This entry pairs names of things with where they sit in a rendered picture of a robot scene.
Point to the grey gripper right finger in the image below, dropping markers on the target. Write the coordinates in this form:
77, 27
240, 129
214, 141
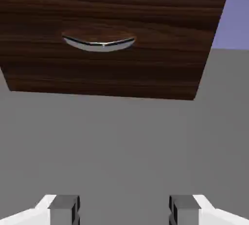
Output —
184, 211

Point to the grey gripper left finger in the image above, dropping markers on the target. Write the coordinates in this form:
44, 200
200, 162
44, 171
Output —
62, 211

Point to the dark wood drawer front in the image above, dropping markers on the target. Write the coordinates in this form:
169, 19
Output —
136, 69

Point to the dark wood cabinet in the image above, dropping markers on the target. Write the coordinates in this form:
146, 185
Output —
136, 4

